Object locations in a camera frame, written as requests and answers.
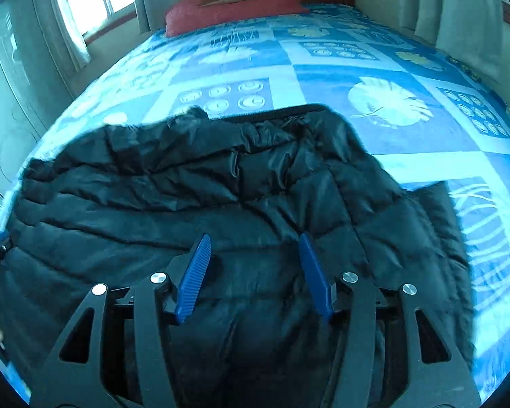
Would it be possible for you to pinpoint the black puffer jacket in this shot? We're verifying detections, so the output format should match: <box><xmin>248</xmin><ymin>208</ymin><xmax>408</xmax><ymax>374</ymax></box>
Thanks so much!
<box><xmin>0</xmin><ymin>105</ymin><xmax>474</xmax><ymax>407</ymax></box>

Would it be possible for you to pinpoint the white wardrobe with circles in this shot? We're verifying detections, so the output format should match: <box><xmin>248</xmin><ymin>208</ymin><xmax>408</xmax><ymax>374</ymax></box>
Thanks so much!
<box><xmin>0</xmin><ymin>0</ymin><xmax>72</xmax><ymax>207</ymax></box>

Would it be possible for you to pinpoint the far left sheer curtain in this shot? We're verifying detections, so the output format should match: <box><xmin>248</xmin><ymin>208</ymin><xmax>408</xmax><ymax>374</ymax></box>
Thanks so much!
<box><xmin>51</xmin><ymin>0</ymin><xmax>91</xmax><ymax>73</ymax></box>

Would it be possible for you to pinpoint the blue patterned bed cover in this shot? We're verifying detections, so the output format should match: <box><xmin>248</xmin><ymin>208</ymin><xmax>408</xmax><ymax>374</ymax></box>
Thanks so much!
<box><xmin>0</xmin><ymin>5</ymin><xmax>510</xmax><ymax>407</ymax></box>

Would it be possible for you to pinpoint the red pillow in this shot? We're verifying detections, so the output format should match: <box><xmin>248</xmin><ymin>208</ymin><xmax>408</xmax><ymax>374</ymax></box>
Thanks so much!
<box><xmin>165</xmin><ymin>0</ymin><xmax>308</xmax><ymax>38</ymax></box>

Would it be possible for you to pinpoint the right window curtain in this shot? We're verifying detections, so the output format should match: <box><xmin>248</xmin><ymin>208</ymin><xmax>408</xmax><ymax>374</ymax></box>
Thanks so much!
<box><xmin>398</xmin><ymin>0</ymin><xmax>504</xmax><ymax>79</ymax></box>

